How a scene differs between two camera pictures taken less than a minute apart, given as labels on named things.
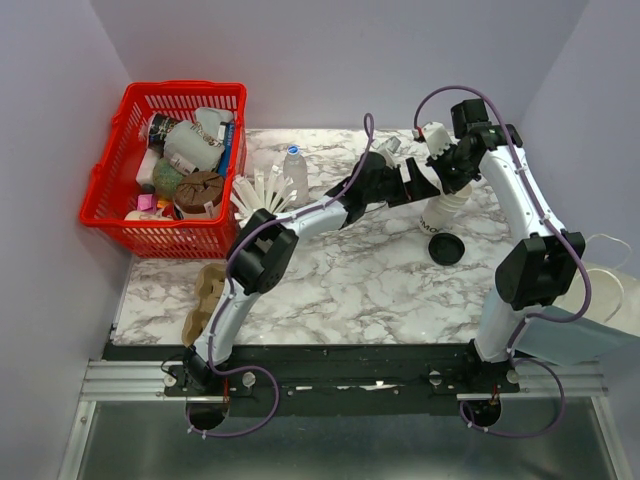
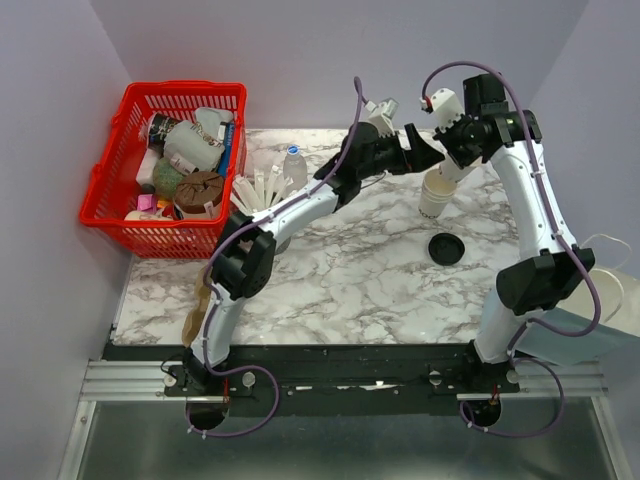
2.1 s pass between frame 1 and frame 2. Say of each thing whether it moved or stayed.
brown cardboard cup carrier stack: stayed
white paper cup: moved
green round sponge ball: stayed
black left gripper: moved
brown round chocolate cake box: stayed
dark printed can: stayed
